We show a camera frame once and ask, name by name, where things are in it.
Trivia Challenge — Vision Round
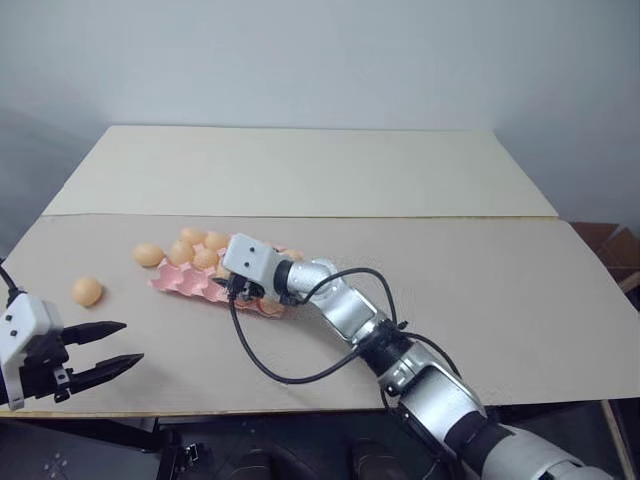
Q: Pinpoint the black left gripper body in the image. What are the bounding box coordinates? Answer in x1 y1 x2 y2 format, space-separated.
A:
17 327 76 403

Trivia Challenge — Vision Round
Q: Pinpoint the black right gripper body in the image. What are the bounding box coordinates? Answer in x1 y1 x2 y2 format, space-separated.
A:
214 271 275 304

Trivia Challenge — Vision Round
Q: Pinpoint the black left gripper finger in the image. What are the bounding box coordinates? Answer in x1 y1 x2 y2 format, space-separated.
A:
68 352 146 396
61 320 128 347

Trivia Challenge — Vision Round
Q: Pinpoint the pink egg carton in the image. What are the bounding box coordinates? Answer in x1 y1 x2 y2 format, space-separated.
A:
145 238 306 320

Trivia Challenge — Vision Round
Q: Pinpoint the dark rounded shape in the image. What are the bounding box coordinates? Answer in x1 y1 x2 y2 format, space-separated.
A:
348 438 404 480
238 444 304 480

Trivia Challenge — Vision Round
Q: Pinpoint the brown cardboard box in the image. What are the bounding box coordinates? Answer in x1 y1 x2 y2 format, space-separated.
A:
568 221 640 312

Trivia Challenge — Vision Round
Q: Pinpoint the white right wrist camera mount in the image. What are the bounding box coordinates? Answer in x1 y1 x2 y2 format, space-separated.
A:
221 232 282 292

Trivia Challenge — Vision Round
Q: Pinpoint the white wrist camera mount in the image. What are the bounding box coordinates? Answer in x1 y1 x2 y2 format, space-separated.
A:
0 293 65 412
221 232 282 292

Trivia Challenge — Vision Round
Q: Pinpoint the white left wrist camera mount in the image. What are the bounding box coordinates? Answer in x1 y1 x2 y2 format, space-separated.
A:
0 293 65 412

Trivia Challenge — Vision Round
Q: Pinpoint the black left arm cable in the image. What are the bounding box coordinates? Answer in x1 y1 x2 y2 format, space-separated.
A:
0 258 25 301

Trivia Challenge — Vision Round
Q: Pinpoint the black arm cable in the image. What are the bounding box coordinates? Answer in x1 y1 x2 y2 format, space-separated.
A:
0 258 25 301
227 267 464 387

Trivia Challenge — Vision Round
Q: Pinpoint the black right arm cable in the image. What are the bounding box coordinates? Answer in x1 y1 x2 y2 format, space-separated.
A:
227 267 464 387

